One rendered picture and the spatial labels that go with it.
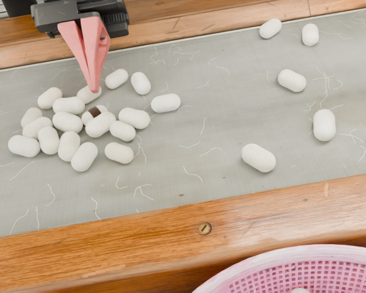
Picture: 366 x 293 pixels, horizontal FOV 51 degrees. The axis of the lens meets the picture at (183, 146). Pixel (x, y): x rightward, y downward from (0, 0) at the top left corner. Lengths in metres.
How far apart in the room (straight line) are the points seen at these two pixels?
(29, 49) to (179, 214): 0.37
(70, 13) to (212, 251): 0.30
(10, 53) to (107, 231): 0.36
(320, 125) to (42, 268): 0.27
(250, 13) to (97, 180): 0.33
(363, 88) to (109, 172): 0.29
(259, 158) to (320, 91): 0.14
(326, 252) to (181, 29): 0.38
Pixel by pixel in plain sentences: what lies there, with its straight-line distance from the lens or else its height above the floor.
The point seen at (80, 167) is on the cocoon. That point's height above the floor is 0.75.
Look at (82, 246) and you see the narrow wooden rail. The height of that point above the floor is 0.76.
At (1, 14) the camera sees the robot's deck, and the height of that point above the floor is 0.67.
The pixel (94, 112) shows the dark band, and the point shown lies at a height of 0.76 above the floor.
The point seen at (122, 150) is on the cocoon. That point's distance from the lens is 0.38.
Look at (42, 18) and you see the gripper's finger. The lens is 0.47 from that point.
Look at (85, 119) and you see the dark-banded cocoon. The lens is 0.43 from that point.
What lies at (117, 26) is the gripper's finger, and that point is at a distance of 0.50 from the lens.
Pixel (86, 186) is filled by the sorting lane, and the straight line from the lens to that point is 0.38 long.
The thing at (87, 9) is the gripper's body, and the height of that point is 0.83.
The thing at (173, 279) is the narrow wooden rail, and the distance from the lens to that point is 0.30.
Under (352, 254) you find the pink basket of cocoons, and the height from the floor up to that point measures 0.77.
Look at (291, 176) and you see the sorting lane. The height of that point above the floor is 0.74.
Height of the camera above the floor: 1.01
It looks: 45 degrees down
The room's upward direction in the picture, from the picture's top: 9 degrees counter-clockwise
